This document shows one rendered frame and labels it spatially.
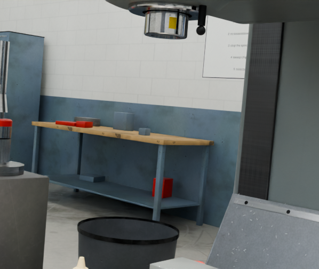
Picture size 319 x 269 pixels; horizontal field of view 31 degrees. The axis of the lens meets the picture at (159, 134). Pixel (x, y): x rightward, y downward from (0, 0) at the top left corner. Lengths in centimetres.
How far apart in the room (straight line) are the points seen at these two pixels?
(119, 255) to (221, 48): 382
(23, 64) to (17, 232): 716
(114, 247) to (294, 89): 163
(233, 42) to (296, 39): 493
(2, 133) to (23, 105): 713
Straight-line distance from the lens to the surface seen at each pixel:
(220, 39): 600
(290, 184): 96
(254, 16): 83
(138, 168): 670
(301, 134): 95
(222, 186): 587
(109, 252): 248
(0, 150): 84
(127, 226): 290
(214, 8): 61
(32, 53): 803
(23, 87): 796
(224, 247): 99
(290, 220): 94
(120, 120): 646
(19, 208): 83
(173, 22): 61
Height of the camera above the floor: 121
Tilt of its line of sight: 3 degrees down
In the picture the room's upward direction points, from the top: 5 degrees clockwise
